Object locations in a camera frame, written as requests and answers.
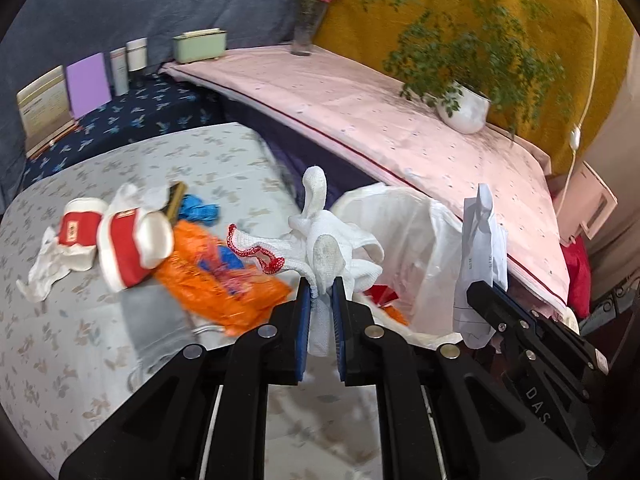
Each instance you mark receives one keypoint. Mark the yellow backdrop cloth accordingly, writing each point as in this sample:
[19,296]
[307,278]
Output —
[550,20]

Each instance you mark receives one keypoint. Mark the purple card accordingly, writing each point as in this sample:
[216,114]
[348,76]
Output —
[89,85]

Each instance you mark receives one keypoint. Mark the gold black cigarette box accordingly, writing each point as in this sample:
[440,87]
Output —
[176,202]

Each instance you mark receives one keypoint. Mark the glass vase with pink flowers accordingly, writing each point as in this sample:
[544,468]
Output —
[306,35]

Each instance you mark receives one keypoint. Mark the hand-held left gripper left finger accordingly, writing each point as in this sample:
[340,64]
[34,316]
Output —
[303,340]

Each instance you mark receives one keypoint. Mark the beige desk calendar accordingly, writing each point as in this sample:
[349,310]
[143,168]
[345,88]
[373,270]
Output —
[45,110]

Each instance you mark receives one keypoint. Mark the white cosmetic tube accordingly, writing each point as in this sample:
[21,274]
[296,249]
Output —
[120,72]

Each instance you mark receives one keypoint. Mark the blue-grey backdrop cloth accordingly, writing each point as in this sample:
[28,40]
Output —
[125,5]

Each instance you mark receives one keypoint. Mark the white cosmetic jar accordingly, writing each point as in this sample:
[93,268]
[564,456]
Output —
[136,55]

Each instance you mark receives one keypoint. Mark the white glove with red cuff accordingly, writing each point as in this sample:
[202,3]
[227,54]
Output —
[260,252]

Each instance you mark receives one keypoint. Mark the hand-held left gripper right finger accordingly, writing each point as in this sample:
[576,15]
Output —
[340,340]

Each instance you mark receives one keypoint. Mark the blue tape measure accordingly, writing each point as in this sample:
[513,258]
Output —
[200,210]

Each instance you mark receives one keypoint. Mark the red cardboard piece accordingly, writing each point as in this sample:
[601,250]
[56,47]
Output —
[382,294]

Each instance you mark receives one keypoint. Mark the pale green box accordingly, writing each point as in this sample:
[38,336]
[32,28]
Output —
[200,47]

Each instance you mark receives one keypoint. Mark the navy floral cloth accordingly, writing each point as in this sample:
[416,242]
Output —
[150,110]

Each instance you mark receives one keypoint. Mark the red cloth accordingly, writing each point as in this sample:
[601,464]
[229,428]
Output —
[577,275]

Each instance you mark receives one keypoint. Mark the white knit glove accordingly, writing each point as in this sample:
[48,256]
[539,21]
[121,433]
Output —
[325,240]

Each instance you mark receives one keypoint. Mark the green plant in white pot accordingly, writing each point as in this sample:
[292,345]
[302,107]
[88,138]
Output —
[462,110]

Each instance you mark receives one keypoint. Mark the grey cloth piece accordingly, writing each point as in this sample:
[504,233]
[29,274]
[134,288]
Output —
[155,325]

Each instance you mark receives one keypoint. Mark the trash bin with white bag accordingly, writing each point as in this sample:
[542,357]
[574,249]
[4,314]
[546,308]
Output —
[415,250]

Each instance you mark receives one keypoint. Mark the red white paper cup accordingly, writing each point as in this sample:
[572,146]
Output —
[127,245]
[80,230]

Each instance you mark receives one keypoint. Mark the purple cloth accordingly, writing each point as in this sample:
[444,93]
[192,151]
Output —
[295,150]

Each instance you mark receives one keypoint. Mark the orange plastic bag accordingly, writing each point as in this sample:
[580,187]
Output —
[200,270]

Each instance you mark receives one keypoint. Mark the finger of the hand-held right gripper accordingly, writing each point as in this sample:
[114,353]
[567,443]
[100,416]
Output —
[482,300]
[520,305]

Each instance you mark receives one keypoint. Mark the pink patterned cloth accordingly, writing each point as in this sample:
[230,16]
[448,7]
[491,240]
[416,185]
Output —
[350,110]

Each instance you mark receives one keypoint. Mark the white tissue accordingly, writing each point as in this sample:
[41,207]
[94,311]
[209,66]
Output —
[42,270]
[137,197]

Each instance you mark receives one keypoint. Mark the pink plastic basket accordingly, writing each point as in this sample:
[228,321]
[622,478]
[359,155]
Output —
[590,200]

